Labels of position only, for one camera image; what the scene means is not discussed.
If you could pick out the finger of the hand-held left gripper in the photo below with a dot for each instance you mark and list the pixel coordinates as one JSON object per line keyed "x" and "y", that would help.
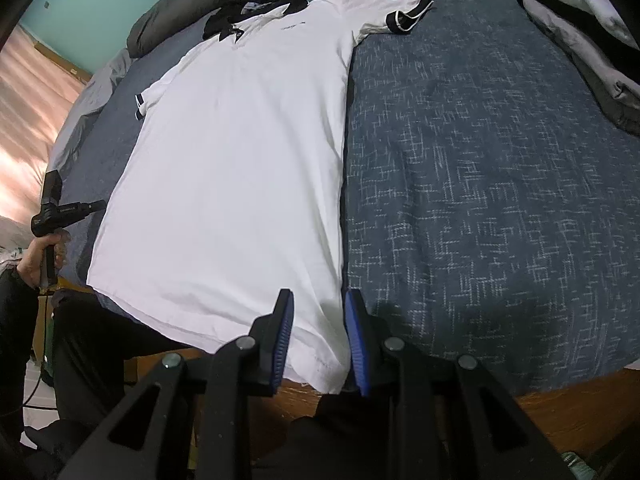
{"x": 90, "y": 206}

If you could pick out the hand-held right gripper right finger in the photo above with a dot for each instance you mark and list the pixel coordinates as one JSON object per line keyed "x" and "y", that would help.
{"x": 356, "y": 345}

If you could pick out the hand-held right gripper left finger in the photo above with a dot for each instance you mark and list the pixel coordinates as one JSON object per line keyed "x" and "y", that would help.
{"x": 282, "y": 340}

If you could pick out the white polo shirt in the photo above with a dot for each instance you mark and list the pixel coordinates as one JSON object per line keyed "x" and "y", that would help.
{"x": 235, "y": 160}

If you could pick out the person's left forearm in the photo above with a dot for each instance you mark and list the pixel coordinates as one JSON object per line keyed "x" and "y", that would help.
{"x": 15, "y": 340}

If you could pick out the person's left hand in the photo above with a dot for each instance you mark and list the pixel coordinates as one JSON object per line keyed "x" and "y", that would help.
{"x": 32, "y": 267}

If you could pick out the pink curtain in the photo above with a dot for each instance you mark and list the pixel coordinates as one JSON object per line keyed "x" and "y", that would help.
{"x": 30, "y": 125}

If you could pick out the light grey bed sheet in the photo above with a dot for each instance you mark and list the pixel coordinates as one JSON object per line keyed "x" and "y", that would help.
{"x": 85, "y": 110}

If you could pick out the person's black pants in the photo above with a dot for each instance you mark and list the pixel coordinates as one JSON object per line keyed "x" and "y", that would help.
{"x": 95, "y": 340}

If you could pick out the dark grey pillow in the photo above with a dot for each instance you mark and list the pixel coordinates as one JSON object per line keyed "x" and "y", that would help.
{"x": 160, "y": 20}

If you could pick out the blue patterned bed blanket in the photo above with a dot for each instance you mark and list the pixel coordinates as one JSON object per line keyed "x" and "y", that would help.
{"x": 475, "y": 185}

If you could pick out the teal bottle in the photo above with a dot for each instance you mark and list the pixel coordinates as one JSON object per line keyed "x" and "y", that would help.
{"x": 575, "y": 467}

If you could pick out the black garment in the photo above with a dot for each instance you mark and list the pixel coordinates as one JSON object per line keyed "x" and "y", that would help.
{"x": 250, "y": 5}

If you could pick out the grey folded garment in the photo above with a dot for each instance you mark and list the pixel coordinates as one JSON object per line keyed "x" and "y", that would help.
{"x": 595, "y": 65}

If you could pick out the white folded garment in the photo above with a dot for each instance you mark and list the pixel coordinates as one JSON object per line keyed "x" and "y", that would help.
{"x": 575, "y": 0}

